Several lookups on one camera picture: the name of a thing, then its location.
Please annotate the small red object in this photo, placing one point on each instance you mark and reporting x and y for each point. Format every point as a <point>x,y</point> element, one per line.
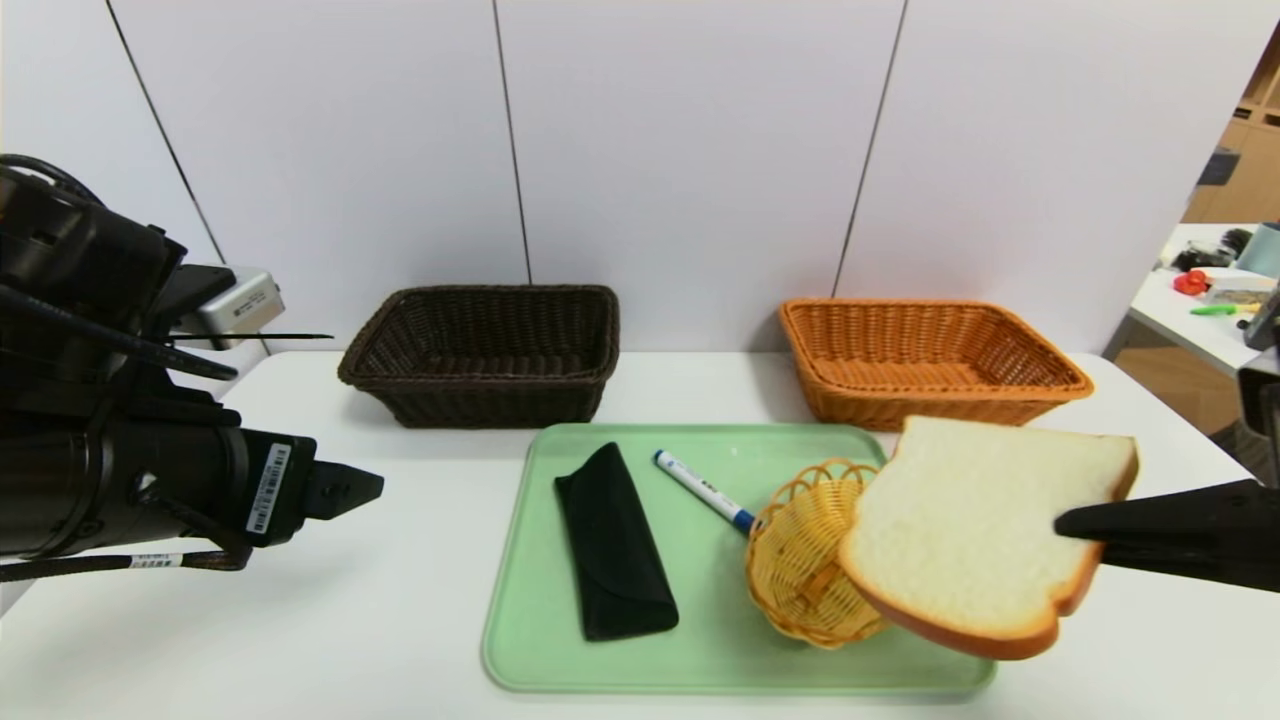
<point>1190,283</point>

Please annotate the white marker with blue cap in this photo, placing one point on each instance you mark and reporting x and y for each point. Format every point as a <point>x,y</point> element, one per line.
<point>695,485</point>

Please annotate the wooden cabinet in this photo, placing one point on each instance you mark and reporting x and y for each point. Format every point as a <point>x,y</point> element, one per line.
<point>1250,170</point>

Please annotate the small round yellow wicker basket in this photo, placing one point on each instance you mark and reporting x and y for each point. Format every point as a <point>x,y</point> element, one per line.
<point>800,570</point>

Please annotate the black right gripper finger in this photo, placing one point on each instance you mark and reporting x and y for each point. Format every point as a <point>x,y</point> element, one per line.
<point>1180,515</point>
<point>1210,565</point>

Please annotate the black bundle on side table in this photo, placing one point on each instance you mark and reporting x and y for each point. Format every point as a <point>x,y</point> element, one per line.
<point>1200,257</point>

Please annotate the white shallow box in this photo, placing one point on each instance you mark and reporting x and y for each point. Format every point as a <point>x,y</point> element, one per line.
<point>1238,285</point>

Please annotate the black fabric pouch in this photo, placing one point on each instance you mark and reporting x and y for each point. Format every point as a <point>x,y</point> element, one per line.
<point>612,550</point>

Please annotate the slice of white bread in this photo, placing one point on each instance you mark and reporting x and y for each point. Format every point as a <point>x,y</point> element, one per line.
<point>950,540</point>

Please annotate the grey cup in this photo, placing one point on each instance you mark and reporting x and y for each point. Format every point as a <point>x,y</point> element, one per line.
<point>1264,250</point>

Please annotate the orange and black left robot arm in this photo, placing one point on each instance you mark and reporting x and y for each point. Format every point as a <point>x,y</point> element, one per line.
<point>60,480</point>

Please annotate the dark grey box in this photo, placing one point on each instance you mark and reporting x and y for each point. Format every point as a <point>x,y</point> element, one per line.
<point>1216,167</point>

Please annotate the white side table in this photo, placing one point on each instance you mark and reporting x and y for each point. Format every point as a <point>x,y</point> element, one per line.
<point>1190,335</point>

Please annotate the light green plastic tray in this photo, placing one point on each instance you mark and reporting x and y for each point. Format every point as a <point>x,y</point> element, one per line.
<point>700,620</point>

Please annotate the orange wicker basket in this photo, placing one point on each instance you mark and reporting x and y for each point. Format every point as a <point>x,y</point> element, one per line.
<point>900,395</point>

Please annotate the dark brown wicker basket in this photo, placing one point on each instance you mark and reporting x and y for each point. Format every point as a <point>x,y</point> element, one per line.
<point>480,400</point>

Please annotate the black woven bin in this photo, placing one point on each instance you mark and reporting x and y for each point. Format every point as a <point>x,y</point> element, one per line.
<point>1228,445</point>

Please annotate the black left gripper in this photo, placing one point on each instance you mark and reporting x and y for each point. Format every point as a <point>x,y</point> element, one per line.
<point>277,489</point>

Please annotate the black upright device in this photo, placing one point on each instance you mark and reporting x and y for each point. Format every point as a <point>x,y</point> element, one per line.
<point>1266,320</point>

